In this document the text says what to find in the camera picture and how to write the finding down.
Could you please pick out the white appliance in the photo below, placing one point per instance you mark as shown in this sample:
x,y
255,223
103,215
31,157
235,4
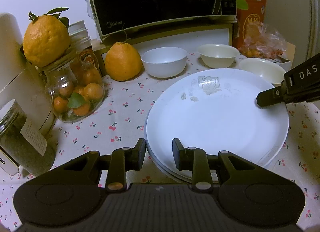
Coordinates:
x,y
15,71

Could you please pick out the plastic bag of oranges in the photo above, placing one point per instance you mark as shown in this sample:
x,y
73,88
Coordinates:
x,y
262,41

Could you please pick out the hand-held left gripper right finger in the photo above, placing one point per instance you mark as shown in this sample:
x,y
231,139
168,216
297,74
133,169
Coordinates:
x,y
176,152

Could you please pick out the white refrigerator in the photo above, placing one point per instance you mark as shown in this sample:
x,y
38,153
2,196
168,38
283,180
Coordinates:
x,y
287,9

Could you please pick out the glass jar of small oranges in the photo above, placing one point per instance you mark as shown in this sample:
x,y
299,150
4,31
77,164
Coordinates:
x,y
72,97

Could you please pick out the large orange with stem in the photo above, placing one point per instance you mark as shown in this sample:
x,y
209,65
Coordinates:
x,y
122,63

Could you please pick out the dark jar with white label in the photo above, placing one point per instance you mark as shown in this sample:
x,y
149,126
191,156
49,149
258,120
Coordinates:
x,y
20,134

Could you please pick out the stack of paper cups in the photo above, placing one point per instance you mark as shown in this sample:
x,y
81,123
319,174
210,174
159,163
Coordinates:
x,y
78,34

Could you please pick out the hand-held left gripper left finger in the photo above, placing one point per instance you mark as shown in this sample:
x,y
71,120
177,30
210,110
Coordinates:
x,y
141,152

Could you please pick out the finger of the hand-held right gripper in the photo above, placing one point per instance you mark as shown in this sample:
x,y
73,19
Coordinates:
x,y
271,97

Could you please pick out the white labelled container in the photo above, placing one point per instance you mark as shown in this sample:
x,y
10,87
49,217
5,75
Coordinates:
x,y
6,163

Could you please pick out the white bowl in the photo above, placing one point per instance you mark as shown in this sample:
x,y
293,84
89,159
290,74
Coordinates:
x,y
163,61

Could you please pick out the red carton box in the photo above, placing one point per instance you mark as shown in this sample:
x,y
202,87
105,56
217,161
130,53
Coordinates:
x,y
255,6

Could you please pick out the cherry print tablecloth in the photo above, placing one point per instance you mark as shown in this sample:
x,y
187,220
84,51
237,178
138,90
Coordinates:
x,y
120,104

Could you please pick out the white floral plate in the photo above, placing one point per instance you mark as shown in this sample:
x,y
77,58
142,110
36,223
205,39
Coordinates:
x,y
220,127

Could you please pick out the large orange with leaves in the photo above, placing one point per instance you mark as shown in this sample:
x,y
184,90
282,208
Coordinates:
x,y
46,44

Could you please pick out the cream bowl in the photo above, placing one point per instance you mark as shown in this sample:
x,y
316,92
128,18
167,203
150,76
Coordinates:
x,y
218,55
265,70

